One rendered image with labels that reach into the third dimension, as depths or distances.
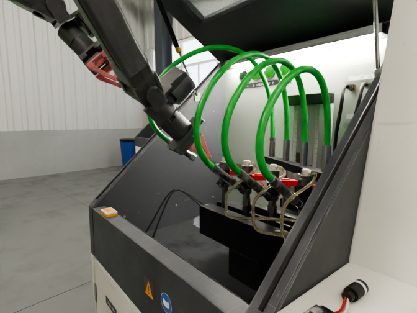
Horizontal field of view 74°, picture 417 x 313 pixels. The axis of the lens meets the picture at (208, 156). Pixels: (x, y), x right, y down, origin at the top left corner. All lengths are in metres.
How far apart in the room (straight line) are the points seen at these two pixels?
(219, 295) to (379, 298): 0.22
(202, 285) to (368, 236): 0.28
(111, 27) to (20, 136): 6.59
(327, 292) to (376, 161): 0.23
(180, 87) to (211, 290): 0.42
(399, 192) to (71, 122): 7.11
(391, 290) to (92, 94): 7.36
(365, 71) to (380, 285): 0.53
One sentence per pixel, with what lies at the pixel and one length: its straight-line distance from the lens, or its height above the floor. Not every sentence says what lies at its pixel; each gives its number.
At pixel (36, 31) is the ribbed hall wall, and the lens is 7.41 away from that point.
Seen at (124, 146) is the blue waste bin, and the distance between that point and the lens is 6.83.
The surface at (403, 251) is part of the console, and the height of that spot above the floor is 1.02.
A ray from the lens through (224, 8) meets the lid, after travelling 1.01.
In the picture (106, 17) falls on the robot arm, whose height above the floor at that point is 1.37.
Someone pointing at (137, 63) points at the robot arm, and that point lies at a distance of 0.55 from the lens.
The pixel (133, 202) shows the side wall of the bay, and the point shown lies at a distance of 0.97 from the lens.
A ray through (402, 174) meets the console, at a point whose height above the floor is 1.13.
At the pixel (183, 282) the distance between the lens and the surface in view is 0.51.
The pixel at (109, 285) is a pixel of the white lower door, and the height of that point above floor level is 0.76.
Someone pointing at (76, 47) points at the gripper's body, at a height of 1.40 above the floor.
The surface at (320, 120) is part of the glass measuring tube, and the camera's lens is 0.85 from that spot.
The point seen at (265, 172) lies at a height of 1.12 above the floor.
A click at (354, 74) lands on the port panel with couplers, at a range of 0.86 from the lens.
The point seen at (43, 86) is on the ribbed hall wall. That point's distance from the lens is 7.21.
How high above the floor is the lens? 1.21
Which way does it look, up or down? 7 degrees down
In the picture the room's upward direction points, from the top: straight up
